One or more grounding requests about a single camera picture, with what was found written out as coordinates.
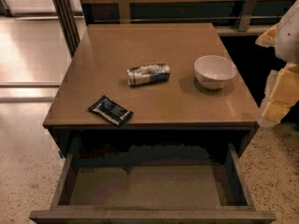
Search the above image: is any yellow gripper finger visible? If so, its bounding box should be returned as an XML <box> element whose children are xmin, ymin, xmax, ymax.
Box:
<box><xmin>255</xmin><ymin>24</ymin><xmax>278</xmax><ymax>48</ymax></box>
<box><xmin>258</xmin><ymin>63</ymin><xmax>299</xmax><ymax>128</ymax></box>

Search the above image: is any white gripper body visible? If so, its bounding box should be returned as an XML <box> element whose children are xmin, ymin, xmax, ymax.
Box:
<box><xmin>275</xmin><ymin>0</ymin><xmax>299</xmax><ymax>63</ymax></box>

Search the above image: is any silver blue redbull can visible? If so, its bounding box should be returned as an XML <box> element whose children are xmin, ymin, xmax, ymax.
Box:
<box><xmin>127</xmin><ymin>63</ymin><xmax>170</xmax><ymax>86</ymax></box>

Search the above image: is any open top drawer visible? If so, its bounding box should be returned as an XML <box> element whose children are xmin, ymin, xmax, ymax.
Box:
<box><xmin>30</xmin><ymin>134</ymin><xmax>276</xmax><ymax>224</ymax></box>

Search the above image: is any white ceramic bowl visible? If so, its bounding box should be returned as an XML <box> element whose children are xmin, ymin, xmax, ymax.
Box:
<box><xmin>194</xmin><ymin>55</ymin><xmax>237</xmax><ymax>90</ymax></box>

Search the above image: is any brown wooden cabinet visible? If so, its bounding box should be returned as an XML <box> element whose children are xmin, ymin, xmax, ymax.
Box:
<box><xmin>44</xmin><ymin>23</ymin><xmax>258</xmax><ymax>145</ymax></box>

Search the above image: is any black snack packet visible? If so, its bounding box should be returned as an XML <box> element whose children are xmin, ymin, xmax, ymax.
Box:
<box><xmin>88</xmin><ymin>95</ymin><xmax>134</xmax><ymax>127</ymax></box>

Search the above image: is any wooden back rail shelf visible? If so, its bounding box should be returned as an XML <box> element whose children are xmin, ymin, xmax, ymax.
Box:
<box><xmin>80</xmin><ymin>0</ymin><xmax>295</xmax><ymax>36</ymax></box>

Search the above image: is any metal frame post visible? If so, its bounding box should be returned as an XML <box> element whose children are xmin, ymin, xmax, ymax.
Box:
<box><xmin>52</xmin><ymin>0</ymin><xmax>80</xmax><ymax>57</ymax></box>

